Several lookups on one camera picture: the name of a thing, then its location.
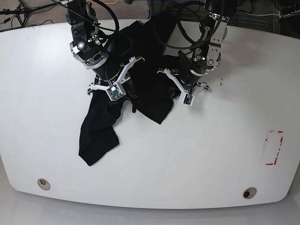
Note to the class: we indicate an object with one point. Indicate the left table cable grommet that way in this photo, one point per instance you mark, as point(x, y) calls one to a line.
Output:
point(43, 184)

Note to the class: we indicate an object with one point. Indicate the black T-shirt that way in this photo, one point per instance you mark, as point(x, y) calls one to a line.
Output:
point(149, 91)

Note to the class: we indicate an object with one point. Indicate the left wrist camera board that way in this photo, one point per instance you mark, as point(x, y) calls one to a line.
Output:
point(188, 99)

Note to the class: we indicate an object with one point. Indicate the right table cable grommet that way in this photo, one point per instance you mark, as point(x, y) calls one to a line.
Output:
point(249, 193)

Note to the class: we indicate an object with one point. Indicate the white power strip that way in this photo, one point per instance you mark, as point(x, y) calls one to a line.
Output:
point(289, 11)

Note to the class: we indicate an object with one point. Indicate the table cable grommet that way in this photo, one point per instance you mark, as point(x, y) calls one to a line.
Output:
point(249, 193)
point(43, 184)

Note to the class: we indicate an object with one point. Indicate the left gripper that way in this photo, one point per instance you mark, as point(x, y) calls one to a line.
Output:
point(187, 82)

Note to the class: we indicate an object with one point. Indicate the red tape rectangle marking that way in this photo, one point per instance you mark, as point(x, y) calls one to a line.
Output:
point(272, 146)

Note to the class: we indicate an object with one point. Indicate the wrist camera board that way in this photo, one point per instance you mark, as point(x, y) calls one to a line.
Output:
point(115, 93)
point(188, 99)

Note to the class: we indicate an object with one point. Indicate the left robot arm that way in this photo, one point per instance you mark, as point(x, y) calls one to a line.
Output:
point(203, 55)

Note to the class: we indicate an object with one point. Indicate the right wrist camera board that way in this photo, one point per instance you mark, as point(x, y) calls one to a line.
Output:
point(115, 93)

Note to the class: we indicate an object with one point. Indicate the black tripod stand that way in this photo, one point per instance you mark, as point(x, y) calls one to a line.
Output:
point(22, 13)

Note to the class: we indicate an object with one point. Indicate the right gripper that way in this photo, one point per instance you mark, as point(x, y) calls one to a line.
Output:
point(120, 77)

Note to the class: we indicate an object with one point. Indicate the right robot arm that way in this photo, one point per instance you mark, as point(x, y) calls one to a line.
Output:
point(108, 55)

